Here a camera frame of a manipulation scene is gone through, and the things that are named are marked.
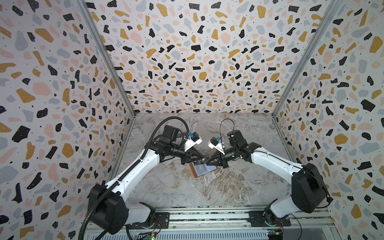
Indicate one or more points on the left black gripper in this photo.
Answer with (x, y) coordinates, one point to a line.
(191, 159)

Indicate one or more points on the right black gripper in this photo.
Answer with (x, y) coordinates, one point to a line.
(224, 157)

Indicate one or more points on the brown leather card holder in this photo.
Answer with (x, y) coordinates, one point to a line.
(200, 170)

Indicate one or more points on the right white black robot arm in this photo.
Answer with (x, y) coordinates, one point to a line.
(308, 189)

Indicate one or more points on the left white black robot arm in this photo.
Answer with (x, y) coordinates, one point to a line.
(107, 204)

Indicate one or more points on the white ventilation grille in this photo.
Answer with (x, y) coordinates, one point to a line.
(195, 235)

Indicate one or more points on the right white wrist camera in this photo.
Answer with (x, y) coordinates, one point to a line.
(216, 143)

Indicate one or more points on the aluminium mounting rail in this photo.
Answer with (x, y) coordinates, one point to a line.
(233, 218)

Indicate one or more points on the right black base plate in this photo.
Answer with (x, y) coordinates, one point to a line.
(263, 219)

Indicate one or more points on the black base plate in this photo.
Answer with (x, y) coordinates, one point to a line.
(157, 220)
(263, 219)

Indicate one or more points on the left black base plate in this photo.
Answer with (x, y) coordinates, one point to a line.
(157, 220)

